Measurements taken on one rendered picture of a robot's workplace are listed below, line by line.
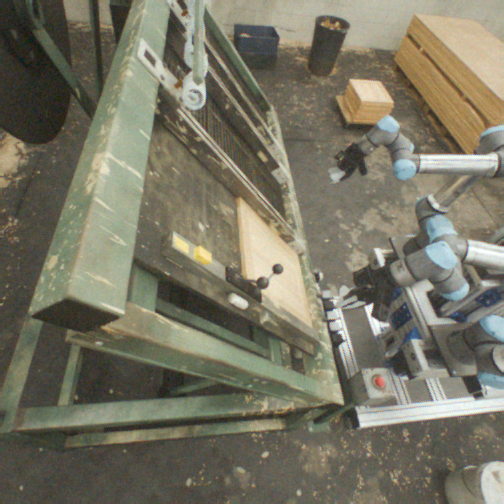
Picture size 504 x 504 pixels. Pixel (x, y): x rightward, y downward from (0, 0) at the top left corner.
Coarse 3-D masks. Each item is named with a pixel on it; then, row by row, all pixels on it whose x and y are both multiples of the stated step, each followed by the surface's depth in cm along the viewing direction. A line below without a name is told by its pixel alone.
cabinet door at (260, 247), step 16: (240, 208) 132; (240, 224) 128; (256, 224) 142; (240, 240) 124; (256, 240) 135; (272, 240) 152; (256, 256) 128; (272, 256) 144; (288, 256) 163; (256, 272) 122; (288, 272) 154; (272, 288) 130; (288, 288) 146; (304, 288) 165; (288, 304) 138; (304, 304) 155; (304, 320) 147
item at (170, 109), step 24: (144, 48) 92; (168, 72) 100; (168, 96) 100; (168, 120) 106; (192, 120) 111; (192, 144) 114; (216, 144) 121; (216, 168) 124; (240, 192) 135; (264, 216) 149; (288, 240) 165
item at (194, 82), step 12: (192, 0) 122; (192, 12) 123; (192, 24) 113; (204, 36) 113; (192, 48) 98; (192, 60) 94; (192, 72) 94; (192, 84) 89; (204, 84) 94; (192, 96) 85; (204, 96) 89; (192, 108) 90
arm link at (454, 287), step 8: (456, 256) 94; (456, 272) 89; (448, 280) 88; (456, 280) 88; (464, 280) 91; (440, 288) 90; (448, 288) 89; (456, 288) 89; (464, 288) 90; (448, 296) 92; (456, 296) 91
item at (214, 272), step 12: (168, 240) 82; (168, 252) 81; (180, 252) 82; (192, 252) 86; (180, 264) 86; (192, 264) 87; (216, 264) 95; (204, 276) 92; (216, 276) 93; (228, 288) 99; (252, 300) 107; (264, 300) 113; (276, 312) 118; (288, 312) 128; (288, 324) 127; (300, 324) 135; (300, 336) 139; (312, 336) 142
